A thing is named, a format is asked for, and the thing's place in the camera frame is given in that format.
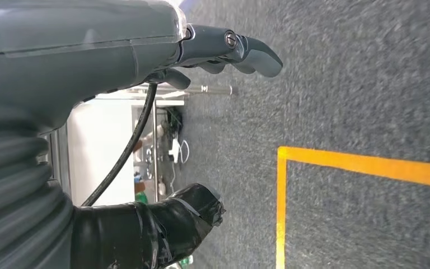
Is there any white power strip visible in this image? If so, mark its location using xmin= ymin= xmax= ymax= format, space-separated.
xmin=167 ymin=138 xmax=190 ymax=165

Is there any yellow floor tape square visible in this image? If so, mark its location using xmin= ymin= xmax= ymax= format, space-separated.
xmin=275 ymin=146 xmax=430 ymax=269

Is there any thick black cable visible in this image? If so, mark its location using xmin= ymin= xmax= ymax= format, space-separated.
xmin=81 ymin=83 xmax=160 ymax=207

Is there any chrome metal post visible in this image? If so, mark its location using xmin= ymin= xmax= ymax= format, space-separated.
xmin=152 ymin=84 xmax=239 ymax=98

